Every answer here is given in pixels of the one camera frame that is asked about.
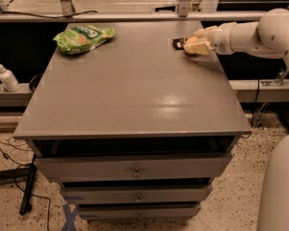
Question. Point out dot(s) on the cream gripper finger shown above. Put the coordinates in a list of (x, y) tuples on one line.
[(202, 47), (205, 32)]

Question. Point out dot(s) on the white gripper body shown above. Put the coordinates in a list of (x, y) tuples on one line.
[(222, 38)]

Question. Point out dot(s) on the orange fruit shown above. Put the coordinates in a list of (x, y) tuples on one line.
[(189, 45)]

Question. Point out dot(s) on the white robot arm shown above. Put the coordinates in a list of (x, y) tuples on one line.
[(266, 38)]

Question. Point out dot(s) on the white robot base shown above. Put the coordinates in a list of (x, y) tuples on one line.
[(274, 203)]

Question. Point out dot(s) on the black rxbar chocolate wrapper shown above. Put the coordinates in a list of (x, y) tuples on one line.
[(179, 43)]

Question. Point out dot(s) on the grey drawer cabinet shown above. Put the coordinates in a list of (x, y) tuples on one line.
[(134, 95)]

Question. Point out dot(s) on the top grey drawer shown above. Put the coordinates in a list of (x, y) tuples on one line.
[(141, 167)]

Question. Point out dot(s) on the grey drawer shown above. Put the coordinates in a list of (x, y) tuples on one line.
[(141, 167), (136, 194), (155, 211)]

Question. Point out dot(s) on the green chip bag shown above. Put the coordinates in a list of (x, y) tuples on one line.
[(82, 39)]

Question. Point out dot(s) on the middle grey drawer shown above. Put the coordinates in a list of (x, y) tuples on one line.
[(136, 194)]

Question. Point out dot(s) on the bottom grey drawer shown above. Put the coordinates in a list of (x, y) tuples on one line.
[(155, 211)]

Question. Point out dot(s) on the white pump bottle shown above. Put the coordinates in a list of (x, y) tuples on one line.
[(8, 79)]

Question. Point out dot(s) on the black metal stand leg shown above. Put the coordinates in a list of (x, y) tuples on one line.
[(25, 206)]

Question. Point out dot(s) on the aluminium frame rail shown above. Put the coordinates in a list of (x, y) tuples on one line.
[(131, 17)]

